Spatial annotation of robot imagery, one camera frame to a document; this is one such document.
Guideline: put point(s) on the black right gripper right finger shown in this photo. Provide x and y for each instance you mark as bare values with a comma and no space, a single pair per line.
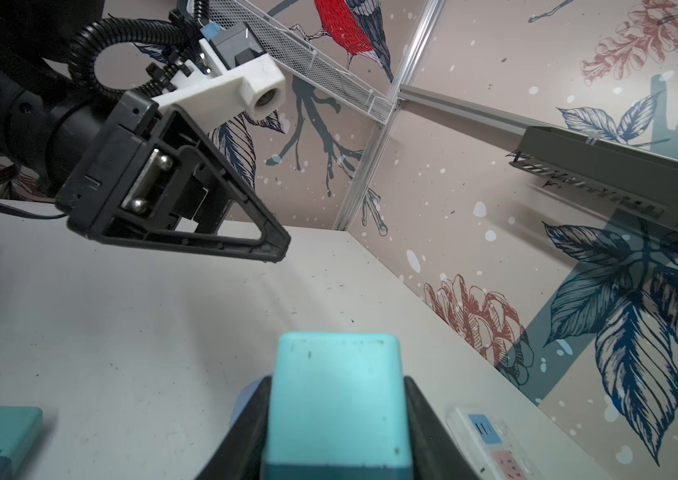
435,454

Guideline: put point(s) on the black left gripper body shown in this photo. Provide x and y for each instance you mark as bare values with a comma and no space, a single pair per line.
144,173

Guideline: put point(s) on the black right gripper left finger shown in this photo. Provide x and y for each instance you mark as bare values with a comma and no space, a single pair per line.
239,455

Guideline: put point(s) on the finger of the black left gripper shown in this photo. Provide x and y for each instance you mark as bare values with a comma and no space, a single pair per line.
237,222

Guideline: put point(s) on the white long power strip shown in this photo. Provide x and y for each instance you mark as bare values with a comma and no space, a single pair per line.
489,446

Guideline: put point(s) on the blue square power strip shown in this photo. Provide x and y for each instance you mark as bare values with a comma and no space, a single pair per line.
243,399

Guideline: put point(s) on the teal charger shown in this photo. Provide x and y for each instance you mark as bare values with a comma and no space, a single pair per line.
337,409

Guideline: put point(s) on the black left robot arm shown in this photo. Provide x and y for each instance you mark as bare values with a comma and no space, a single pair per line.
64,66

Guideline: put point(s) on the black hanging basket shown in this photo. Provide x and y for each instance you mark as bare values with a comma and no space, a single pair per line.
638,181

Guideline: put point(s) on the white wire mesh shelf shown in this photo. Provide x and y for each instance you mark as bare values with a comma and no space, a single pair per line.
303,59

